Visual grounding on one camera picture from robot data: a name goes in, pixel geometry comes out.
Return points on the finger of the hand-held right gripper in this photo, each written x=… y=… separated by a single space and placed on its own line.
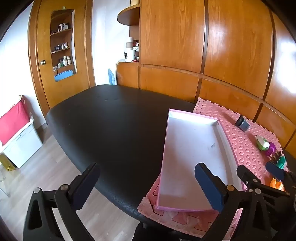
x=275 y=170
x=246 y=176

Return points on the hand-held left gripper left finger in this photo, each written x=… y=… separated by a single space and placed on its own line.
x=84 y=187

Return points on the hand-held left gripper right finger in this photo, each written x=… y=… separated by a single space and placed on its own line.
x=209 y=187

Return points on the teal plastic toy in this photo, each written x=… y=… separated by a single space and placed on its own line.
x=282 y=162

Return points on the brown scalp massage brush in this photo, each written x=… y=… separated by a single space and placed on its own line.
x=275 y=157

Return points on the red foam puzzle piece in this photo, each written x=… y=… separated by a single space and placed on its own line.
x=276 y=184

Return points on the purple plastic cup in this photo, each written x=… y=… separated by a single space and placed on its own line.
x=272 y=148

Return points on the green and white tape dispenser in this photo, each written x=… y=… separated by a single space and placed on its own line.
x=262 y=143

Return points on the shallow pink box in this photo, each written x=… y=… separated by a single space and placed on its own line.
x=192 y=148

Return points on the small black sharpener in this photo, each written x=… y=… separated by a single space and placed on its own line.
x=242 y=123

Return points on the pink foam puzzle mat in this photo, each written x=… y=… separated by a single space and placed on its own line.
x=240 y=143

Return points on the black massage table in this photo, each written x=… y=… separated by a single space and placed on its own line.
x=111 y=129

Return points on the white storage box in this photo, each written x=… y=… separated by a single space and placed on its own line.
x=23 y=146

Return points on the gold gift bag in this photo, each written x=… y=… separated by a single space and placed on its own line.
x=8 y=163

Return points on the red cloth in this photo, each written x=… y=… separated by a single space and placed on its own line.
x=12 y=120

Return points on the wooden door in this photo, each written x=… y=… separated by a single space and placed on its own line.
x=44 y=88

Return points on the blue foam mat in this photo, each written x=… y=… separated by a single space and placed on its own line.
x=112 y=77

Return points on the wooden wardrobe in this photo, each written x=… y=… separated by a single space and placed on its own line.
x=231 y=46

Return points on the brass door knob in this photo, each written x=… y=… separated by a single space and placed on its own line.
x=42 y=62

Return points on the white cylindrical container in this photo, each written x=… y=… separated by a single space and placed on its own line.
x=130 y=55

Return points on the door glass panel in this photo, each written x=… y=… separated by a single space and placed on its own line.
x=62 y=44

